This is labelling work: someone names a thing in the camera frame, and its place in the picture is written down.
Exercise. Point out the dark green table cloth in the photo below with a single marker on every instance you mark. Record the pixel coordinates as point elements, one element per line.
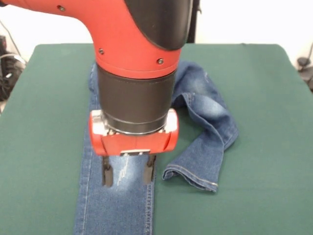
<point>36,147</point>

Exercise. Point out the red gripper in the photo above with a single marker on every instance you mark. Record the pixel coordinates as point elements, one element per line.
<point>134,144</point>

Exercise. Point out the blue denim jeans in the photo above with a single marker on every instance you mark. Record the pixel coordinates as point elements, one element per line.
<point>117,208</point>

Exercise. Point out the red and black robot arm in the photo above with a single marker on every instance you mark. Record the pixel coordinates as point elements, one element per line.
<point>137,36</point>

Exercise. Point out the black stand base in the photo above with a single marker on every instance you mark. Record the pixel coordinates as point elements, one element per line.
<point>9,73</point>

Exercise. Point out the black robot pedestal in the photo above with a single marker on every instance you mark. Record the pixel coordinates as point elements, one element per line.
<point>196,14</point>

